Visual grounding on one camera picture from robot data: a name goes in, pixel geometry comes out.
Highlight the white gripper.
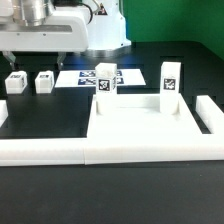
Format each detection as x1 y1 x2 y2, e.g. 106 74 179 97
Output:
0 7 90 70

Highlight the white U-shaped fence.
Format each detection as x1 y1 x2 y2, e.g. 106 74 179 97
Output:
0 95 224 166

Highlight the white square table top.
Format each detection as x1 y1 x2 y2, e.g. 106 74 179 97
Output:
87 94 201 138

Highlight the white sheet with tags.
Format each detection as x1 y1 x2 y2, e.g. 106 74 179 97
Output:
55 69 145 88

